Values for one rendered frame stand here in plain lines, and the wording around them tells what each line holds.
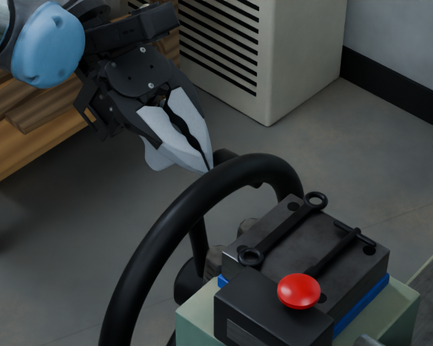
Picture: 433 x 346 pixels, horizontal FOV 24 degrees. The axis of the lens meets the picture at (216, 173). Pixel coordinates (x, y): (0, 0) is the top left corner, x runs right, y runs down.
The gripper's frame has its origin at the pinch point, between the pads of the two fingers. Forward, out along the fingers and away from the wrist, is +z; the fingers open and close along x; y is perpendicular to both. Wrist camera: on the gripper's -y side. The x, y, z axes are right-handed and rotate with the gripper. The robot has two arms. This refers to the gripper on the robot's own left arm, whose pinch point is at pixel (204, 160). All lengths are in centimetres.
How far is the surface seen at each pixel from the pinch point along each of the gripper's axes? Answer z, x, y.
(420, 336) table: 24.6, 4.0, -13.4
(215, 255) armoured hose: 9.3, 14.1, -12.4
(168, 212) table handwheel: 3.4, 11.2, -6.5
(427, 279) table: 21.7, -1.6, -12.3
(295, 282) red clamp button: 14.8, 16.1, -21.4
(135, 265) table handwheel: 5.3, 15.7, -4.3
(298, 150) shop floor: -9, -96, 100
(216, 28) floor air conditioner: -43, -96, 94
